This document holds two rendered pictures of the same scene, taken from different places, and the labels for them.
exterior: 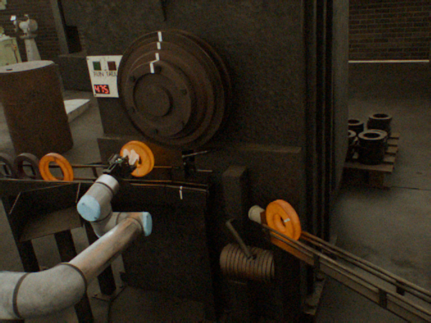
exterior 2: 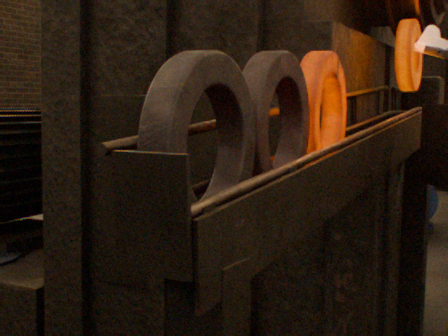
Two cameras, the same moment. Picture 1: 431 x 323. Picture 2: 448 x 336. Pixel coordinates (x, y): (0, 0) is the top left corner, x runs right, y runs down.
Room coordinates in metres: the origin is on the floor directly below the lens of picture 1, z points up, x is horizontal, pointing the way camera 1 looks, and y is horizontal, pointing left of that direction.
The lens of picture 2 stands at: (2.10, 1.74, 0.71)
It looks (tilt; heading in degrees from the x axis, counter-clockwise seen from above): 6 degrees down; 271
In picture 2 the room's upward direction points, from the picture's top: 1 degrees clockwise
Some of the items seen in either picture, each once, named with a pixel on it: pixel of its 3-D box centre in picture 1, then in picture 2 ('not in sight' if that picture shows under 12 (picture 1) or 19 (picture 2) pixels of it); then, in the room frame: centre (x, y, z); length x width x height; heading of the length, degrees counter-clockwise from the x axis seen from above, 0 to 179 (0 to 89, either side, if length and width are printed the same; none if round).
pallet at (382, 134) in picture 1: (319, 135); not in sight; (3.34, -0.88, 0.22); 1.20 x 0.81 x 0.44; 62
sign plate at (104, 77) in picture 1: (115, 76); not in sight; (1.90, 0.40, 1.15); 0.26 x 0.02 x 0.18; 64
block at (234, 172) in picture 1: (236, 195); (421, 119); (1.56, -0.08, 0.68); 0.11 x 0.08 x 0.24; 154
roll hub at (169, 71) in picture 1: (159, 99); not in sight; (1.56, 0.18, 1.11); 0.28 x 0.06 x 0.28; 64
